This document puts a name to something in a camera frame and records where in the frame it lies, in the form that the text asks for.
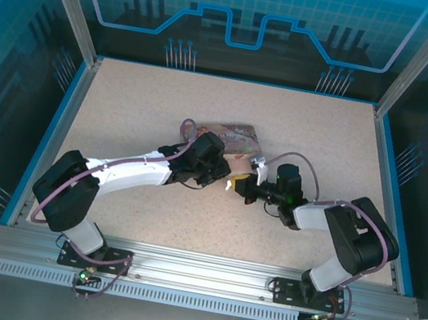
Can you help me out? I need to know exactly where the pink illustrated tin box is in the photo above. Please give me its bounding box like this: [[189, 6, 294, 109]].
[[173, 111, 271, 177]]

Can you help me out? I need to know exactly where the blue table edge strip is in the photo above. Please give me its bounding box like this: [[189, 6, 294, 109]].
[[0, 52, 90, 236], [351, 113, 428, 298]]

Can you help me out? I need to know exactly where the left connector with green light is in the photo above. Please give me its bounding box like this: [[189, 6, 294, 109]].
[[77, 266, 96, 284]]

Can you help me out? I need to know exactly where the aluminium mounting rail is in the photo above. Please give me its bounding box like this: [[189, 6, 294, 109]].
[[0, 216, 422, 320]]

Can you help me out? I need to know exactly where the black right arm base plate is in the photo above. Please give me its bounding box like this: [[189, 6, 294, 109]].
[[270, 276, 346, 315]]

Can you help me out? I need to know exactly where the aluminium side frame rail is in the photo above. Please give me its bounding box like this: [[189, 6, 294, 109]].
[[343, 104, 428, 294]]

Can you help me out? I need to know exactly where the slotted grey cable duct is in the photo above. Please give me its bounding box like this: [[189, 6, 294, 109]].
[[0, 258, 302, 320]]

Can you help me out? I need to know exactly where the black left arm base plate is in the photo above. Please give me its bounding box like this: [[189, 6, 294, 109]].
[[56, 238, 136, 278]]

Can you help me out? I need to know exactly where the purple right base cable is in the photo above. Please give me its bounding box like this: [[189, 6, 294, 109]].
[[300, 279, 356, 320]]

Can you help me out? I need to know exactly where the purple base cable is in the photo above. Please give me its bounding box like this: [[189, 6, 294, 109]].
[[69, 246, 136, 303], [300, 279, 356, 320]]

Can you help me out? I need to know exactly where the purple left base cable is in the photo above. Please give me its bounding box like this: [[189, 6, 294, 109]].
[[69, 246, 136, 303]]

